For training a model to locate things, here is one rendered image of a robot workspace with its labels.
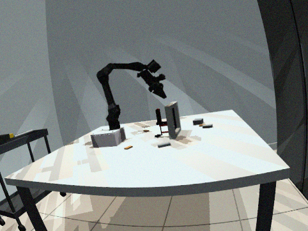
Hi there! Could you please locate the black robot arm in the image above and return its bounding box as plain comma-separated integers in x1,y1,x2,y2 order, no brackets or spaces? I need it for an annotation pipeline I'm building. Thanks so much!
96,59,166,130

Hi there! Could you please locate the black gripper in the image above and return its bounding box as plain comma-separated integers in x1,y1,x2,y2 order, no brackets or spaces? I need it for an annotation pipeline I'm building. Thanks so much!
145,75,167,99

